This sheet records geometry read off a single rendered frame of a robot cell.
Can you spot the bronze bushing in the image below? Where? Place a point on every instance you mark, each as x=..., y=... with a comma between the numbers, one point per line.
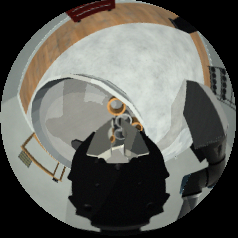
x=114, y=111
x=136, y=121
x=112, y=137

